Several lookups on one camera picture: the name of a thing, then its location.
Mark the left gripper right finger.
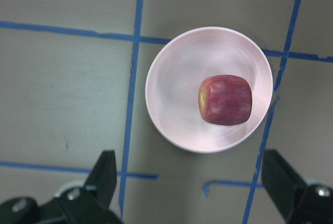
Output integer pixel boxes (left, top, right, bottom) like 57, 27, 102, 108
261, 149, 332, 223

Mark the pink plate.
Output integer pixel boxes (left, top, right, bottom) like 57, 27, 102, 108
145, 27, 273, 153

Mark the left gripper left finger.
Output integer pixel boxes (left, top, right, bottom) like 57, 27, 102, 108
1, 150, 122, 223

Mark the red apple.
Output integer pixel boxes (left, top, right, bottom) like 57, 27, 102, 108
198, 75, 252, 126

